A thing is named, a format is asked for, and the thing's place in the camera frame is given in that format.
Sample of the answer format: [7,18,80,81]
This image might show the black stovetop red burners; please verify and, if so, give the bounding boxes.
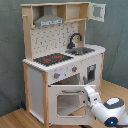
[34,53,71,66]

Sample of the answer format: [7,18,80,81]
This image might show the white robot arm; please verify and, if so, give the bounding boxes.
[84,86,128,128]

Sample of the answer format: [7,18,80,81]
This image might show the red oven knob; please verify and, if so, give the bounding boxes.
[71,66,78,73]
[54,73,60,79]

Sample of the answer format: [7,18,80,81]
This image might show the white oven door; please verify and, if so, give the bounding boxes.
[48,85,93,125]

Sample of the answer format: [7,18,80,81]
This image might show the wooden toy kitchen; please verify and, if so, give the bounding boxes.
[22,2,105,128]

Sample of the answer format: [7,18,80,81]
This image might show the black toy faucet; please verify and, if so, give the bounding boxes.
[67,33,82,49]

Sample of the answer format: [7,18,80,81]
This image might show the grey ice dispenser panel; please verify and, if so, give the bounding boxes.
[87,65,96,82]

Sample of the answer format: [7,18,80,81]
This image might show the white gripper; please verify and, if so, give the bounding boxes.
[84,86,101,107]

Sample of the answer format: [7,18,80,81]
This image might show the left red oven knob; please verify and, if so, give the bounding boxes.
[54,73,60,79]

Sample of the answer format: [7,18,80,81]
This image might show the grey toy sink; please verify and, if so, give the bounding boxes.
[65,47,95,56]

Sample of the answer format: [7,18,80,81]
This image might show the right red oven knob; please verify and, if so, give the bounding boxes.
[71,66,78,73]

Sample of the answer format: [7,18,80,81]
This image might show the grey range hood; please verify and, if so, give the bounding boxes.
[35,5,64,27]

